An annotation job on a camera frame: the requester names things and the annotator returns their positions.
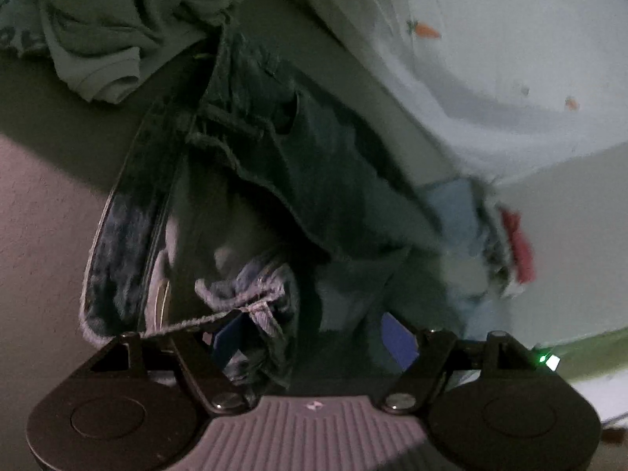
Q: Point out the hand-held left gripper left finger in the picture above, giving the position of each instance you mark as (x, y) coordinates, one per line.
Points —
(229, 341)

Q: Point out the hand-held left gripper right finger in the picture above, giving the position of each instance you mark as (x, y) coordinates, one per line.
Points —
(397, 341)

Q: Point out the dark blue denim jeans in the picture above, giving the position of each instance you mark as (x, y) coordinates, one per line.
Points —
(304, 171)

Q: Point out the white folded cloth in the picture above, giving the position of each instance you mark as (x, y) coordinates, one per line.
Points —
(478, 274)

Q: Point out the light blue folded cloth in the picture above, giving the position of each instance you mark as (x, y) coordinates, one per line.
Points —
(454, 206)

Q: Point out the red folded cloth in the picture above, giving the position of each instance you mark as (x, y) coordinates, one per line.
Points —
(520, 245)

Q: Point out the white bed sheet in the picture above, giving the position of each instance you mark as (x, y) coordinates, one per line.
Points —
(490, 68)

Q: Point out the grey-green t-shirt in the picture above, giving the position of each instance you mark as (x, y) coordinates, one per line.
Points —
(108, 24)

